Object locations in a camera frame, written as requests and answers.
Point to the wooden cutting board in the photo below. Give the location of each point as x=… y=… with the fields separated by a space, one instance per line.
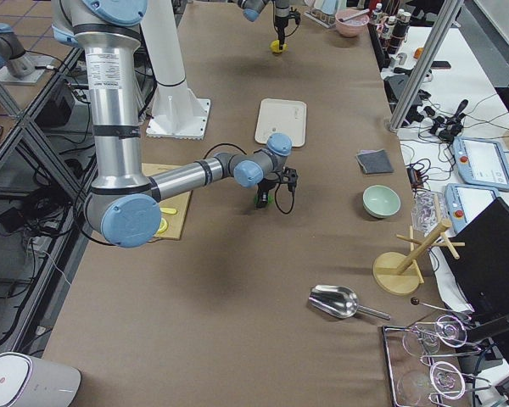
x=173 y=210

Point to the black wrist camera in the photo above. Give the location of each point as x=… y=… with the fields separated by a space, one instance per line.
x=289 y=176

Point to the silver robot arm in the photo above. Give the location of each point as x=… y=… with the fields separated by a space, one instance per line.
x=123 y=204

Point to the blue teach pendant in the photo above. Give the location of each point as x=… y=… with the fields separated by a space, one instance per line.
x=465 y=202
x=481 y=162

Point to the pink ribbed bowl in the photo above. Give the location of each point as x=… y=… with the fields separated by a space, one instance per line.
x=350 y=22

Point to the black monitor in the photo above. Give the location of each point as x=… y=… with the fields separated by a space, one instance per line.
x=482 y=271

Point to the wooden mug tree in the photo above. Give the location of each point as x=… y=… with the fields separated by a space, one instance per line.
x=399 y=273

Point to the green lime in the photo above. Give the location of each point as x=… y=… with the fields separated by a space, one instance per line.
x=269 y=199

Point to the yellow lemon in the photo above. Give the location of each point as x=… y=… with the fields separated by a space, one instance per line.
x=277 y=47

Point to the white round appliance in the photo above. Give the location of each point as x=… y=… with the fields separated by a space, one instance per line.
x=29 y=381

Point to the white rabbit tray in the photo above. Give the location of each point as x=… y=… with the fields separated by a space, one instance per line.
x=281 y=116

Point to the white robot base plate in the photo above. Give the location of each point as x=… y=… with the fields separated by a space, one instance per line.
x=178 y=113

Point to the wire glass rack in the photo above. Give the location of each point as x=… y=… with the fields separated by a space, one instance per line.
x=422 y=363

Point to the folded grey cloth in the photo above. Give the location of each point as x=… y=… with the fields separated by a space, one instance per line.
x=374 y=162

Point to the metal scoop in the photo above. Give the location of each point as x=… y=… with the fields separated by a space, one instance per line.
x=341 y=302

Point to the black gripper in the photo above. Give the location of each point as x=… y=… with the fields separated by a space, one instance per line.
x=280 y=19
x=266 y=184

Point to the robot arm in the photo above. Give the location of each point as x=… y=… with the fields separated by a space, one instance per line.
x=252 y=9

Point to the mint green bowl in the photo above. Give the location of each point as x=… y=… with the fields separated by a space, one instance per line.
x=380 y=201

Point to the aluminium frame post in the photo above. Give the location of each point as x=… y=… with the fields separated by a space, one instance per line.
x=435 y=39

